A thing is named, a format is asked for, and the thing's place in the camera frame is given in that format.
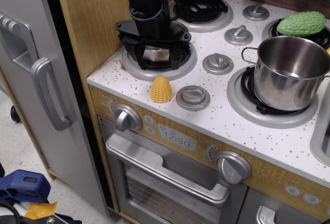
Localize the front right stove burner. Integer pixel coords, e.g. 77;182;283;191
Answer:
226;67;318;129

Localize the grey stovetop knob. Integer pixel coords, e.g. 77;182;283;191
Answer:
176;85;210;111
242;2;270;21
224;25;253;46
203;53;234;75

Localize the front left stove burner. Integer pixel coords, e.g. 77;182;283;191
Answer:
121;45;197;82

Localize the blue clamp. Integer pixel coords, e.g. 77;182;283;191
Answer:
1;169;51;202

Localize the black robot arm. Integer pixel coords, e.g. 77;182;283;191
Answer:
115;0;191;70

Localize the back right stove burner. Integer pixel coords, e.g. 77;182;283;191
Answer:
261;19;329;50

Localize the yellow toy corn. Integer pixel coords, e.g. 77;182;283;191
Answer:
150;76;173;103

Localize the black caster wheel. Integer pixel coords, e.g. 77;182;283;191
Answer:
10;105;22;123

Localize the green toy bitter gourd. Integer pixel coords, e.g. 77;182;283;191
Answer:
276;11;326;37

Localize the right silver oven dial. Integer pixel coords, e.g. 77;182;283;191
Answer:
216;151;252;185

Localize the back left stove burner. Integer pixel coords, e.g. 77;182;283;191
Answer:
170;0;234;33

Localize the grey lower cabinet door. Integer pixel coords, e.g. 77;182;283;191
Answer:
237;188;329;224

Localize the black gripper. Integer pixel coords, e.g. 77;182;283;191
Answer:
114;12;191;70

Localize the grey oven door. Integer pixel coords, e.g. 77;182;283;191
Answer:
98;117;247;223

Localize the stove burner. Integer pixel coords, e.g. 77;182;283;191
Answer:
170;0;234;33
261;19;329;50
226;67;318;129
121;45;197;82

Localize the yellow tape piece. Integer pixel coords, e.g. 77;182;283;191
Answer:
24;202;58;220

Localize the silver fridge door handle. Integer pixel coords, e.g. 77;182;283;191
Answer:
30;57;71;132

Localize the grey stovetop knob back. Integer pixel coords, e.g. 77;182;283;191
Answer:
242;2;270;21

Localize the oven clock display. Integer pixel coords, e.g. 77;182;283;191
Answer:
158;124;197;151

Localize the grey stovetop knob front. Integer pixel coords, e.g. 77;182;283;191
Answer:
176;85;210;111

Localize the left silver oven dial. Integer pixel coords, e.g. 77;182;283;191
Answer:
113;104;142;132

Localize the grey fridge door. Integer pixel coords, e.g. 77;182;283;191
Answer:
0;0;110;217

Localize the small silver pan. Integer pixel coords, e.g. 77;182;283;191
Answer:
143;45;170;62

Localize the grey sink basin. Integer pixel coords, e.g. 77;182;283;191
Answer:
310;84;329;166

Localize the silver oven dial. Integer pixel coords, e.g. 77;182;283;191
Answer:
113;104;142;132
216;151;252;185

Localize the stainless steel pot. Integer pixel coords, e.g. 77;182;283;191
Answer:
253;36;329;111

